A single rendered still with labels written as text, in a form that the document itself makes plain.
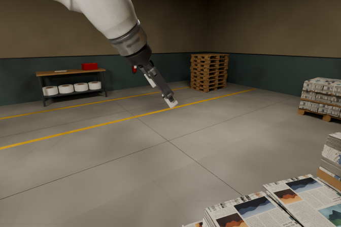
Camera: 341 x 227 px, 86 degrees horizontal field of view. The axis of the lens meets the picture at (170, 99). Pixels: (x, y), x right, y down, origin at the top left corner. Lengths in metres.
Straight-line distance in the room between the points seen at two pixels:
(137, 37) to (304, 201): 0.89
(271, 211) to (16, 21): 6.70
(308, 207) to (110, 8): 0.95
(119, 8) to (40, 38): 6.35
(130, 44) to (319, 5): 7.03
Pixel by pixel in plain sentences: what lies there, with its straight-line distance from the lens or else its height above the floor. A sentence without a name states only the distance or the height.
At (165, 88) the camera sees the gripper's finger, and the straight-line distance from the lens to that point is 0.51.
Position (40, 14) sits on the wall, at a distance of 6.81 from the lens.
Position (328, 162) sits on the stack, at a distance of 1.15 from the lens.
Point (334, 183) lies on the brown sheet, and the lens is 1.16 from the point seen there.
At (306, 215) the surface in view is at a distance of 0.95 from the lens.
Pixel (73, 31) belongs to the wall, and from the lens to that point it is 6.84.
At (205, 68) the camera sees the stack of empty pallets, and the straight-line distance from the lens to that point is 6.60.
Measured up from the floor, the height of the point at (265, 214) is 1.07.
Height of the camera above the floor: 1.68
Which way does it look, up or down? 17 degrees down
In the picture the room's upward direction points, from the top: straight up
